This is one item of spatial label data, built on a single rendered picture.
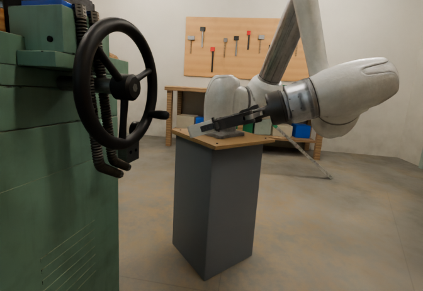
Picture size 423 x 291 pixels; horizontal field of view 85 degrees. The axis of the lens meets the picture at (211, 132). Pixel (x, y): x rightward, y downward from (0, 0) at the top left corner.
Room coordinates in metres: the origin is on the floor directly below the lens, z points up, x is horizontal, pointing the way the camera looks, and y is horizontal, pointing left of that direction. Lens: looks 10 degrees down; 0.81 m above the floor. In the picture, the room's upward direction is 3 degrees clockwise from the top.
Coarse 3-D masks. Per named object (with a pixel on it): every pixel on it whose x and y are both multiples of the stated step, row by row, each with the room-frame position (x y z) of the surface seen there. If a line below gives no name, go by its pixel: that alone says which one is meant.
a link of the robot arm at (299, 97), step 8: (304, 80) 0.49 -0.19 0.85; (288, 88) 0.49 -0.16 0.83; (296, 88) 0.48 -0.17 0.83; (304, 88) 0.48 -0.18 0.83; (312, 88) 0.47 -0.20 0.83; (288, 96) 0.48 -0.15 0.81; (296, 96) 0.48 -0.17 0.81; (304, 96) 0.47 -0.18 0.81; (312, 96) 0.47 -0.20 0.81; (288, 104) 0.48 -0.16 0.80; (296, 104) 0.48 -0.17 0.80; (304, 104) 0.47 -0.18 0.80; (312, 104) 0.47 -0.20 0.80; (288, 112) 0.49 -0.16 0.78; (296, 112) 0.48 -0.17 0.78; (304, 112) 0.47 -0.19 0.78; (312, 112) 0.47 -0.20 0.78; (296, 120) 0.49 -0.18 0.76; (304, 120) 0.50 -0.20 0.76
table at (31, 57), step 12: (0, 36) 0.45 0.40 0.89; (12, 36) 0.47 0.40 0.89; (0, 48) 0.45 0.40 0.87; (12, 48) 0.47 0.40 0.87; (24, 48) 0.49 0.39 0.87; (0, 60) 0.45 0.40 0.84; (12, 60) 0.47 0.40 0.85; (24, 60) 0.47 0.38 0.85; (36, 60) 0.46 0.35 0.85; (48, 60) 0.46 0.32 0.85; (60, 60) 0.46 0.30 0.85; (72, 60) 0.49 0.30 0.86; (120, 60) 0.81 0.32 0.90; (108, 72) 0.60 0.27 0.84; (120, 72) 0.81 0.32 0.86
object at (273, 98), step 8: (272, 96) 0.50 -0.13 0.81; (280, 96) 0.49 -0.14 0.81; (272, 104) 0.49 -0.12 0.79; (280, 104) 0.49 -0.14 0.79; (264, 112) 0.49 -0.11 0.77; (272, 112) 0.49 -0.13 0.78; (280, 112) 0.49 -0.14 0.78; (272, 120) 0.50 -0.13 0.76; (280, 120) 0.50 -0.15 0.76; (288, 120) 0.51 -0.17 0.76
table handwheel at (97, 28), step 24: (96, 24) 0.45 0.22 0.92; (120, 24) 0.50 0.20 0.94; (96, 48) 0.43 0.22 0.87; (144, 48) 0.60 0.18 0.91; (72, 72) 0.40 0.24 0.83; (144, 72) 0.61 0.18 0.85; (120, 96) 0.52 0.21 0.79; (96, 120) 0.43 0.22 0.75; (120, 120) 0.52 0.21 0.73; (144, 120) 0.62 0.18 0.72; (120, 144) 0.50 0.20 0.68
